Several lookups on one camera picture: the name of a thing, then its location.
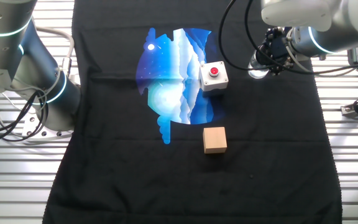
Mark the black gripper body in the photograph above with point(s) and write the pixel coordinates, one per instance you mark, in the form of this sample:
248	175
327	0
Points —
278	46

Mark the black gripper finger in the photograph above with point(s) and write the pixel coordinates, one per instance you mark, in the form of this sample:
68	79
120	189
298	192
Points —
261	51
275	68

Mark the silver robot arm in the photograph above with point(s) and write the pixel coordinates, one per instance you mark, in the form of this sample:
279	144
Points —
11	56

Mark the clear glass jar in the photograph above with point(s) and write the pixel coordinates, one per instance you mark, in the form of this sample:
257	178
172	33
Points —
255	73

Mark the grey box with red button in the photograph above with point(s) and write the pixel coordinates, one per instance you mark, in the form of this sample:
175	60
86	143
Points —
221	77

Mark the wooden cube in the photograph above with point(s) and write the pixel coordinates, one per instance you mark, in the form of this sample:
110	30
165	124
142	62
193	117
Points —
214	140

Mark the black cloth with blue print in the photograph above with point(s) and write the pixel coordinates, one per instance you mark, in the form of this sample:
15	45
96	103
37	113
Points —
135	186

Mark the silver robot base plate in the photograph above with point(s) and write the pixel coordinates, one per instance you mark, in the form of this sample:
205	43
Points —
36	126

